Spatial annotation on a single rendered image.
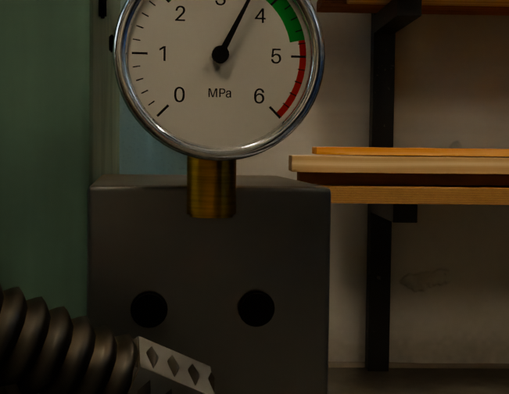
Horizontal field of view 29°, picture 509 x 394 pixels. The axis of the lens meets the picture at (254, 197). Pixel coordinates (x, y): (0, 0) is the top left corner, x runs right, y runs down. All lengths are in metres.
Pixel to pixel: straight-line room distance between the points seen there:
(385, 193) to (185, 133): 2.04
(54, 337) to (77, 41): 0.14
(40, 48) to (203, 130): 0.09
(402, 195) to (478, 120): 0.62
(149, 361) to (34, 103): 0.13
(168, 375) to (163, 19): 0.10
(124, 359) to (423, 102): 2.61
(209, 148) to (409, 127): 2.56
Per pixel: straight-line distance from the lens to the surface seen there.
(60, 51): 0.36
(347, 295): 2.84
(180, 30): 0.29
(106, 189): 0.32
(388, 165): 2.33
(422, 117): 2.85
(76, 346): 0.25
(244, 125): 0.29
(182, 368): 0.27
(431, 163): 2.35
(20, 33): 0.36
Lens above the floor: 0.63
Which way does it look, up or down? 3 degrees down
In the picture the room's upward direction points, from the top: 1 degrees clockwise
